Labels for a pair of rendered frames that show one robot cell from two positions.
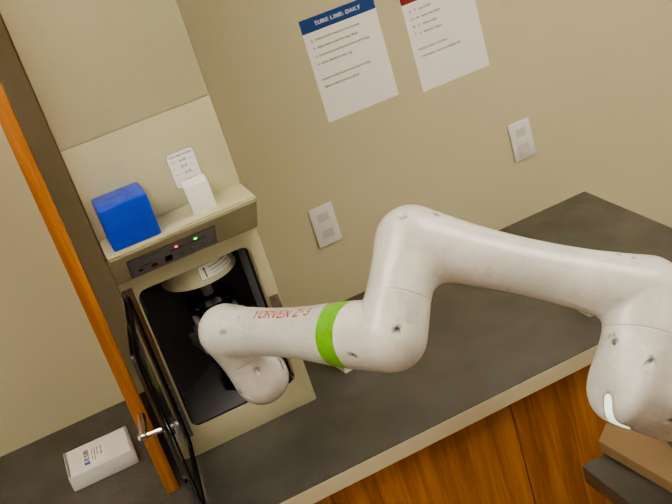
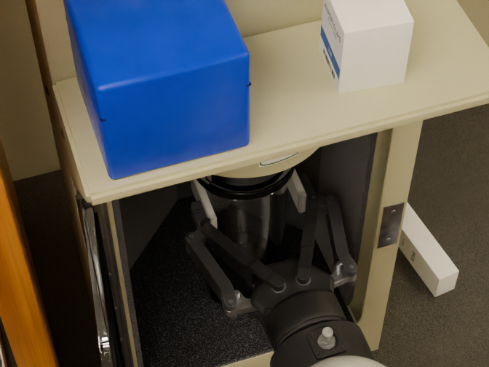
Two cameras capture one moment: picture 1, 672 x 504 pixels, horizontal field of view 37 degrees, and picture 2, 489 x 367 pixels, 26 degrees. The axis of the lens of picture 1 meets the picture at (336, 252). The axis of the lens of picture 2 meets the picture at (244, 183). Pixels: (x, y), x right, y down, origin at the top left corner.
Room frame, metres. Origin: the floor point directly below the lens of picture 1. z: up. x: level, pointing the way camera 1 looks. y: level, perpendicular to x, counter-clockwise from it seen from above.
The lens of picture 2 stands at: (1.38, 0.35, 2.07)
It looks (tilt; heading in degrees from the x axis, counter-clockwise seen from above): 51 degrees down; 356
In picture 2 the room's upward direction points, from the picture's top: straight up
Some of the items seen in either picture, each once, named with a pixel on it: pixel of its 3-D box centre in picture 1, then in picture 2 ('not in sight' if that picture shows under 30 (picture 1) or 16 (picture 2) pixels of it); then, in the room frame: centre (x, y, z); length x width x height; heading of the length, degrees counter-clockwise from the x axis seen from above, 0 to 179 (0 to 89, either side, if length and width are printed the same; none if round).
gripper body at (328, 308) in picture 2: not in sight; (296, 304); (1.92, 0.27, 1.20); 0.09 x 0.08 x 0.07; 15
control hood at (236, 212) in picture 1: (184, 239); (281, 129); (1.91, 0.29, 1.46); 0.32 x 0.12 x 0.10; 105
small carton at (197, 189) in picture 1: (198, 194); (364, 34); (1.93, 0.23, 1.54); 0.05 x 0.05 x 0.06; 9
